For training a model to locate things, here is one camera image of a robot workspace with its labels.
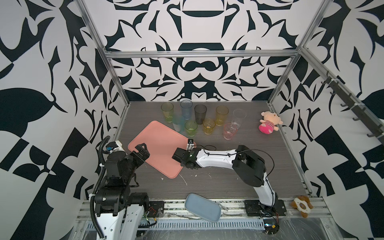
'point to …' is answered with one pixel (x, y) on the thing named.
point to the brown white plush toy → (301, 203)
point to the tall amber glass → (221, 112)
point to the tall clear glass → (238, 115)
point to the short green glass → (191, 126)
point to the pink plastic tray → (161, 142)
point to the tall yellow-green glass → (167, 108)
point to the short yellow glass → (208, 124)
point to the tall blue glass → (186, 105)
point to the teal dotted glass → (178, 123)
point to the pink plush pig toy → (270, 122)
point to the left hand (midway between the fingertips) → (138, 147)
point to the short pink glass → (230, 130)
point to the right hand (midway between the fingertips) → (186, 159)
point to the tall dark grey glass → (200, 111)
